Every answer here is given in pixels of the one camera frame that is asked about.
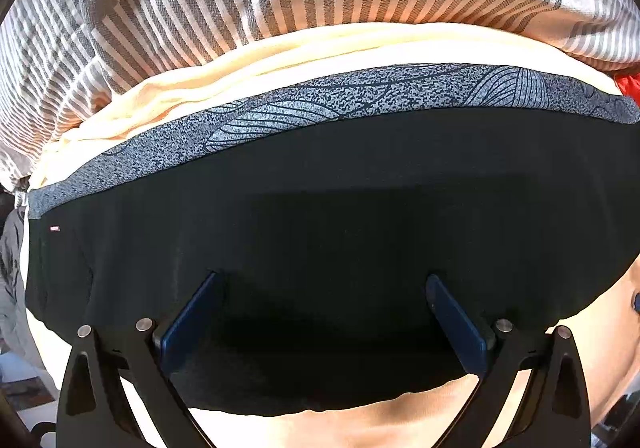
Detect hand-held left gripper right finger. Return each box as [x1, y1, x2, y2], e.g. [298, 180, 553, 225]
[425, 273, 594, 448]

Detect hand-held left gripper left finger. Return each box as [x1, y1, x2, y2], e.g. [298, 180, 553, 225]
[56, 270, 226, 448]

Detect black pants with grey waistband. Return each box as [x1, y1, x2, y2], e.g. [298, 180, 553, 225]
[25, 64, 640, 418]

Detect grey cloth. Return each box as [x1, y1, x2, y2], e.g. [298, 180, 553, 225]
[0, 205, 47, 370]

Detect red cloth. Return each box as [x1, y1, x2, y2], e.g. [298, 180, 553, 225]
[614, 72, 640, 104]

